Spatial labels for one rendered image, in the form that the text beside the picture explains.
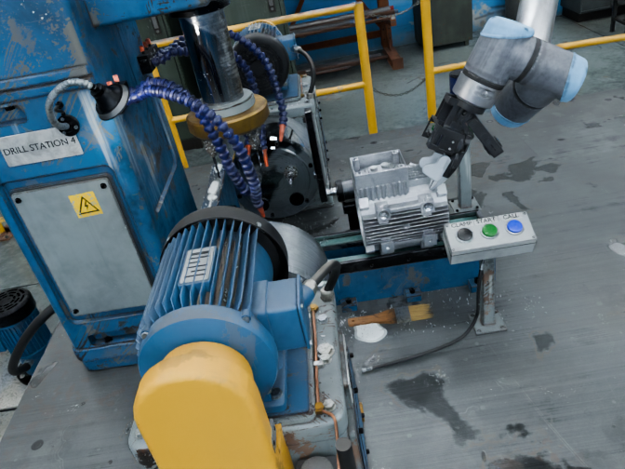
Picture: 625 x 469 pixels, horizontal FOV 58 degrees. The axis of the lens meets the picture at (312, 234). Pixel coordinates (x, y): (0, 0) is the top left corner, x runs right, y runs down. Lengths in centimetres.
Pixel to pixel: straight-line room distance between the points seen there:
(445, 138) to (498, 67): 17
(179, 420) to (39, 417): 90
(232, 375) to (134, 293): 77
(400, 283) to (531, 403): 43
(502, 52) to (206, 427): 88
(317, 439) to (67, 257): 75
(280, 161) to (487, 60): 62
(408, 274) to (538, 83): 53
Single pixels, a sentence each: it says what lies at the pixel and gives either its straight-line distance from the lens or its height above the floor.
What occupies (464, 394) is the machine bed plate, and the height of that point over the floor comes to 80.
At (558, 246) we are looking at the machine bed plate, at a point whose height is 80.
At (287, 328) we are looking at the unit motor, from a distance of 68.
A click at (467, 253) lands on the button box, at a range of 117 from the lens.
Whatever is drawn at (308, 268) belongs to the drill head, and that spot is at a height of 112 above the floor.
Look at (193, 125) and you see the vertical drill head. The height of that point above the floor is 133.
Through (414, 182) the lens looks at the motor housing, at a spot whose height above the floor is 109.
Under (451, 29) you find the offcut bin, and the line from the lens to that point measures 612.
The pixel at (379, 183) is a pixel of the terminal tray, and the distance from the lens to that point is 129.
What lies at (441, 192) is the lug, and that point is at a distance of 130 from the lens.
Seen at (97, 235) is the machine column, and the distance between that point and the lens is 125.
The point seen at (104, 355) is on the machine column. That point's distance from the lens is 146.
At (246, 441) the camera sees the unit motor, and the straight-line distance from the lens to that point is 63.
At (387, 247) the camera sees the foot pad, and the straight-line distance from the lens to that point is 133.
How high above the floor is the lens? 172
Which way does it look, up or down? 32 degrees down
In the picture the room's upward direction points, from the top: 12 degrees counter-clockwise
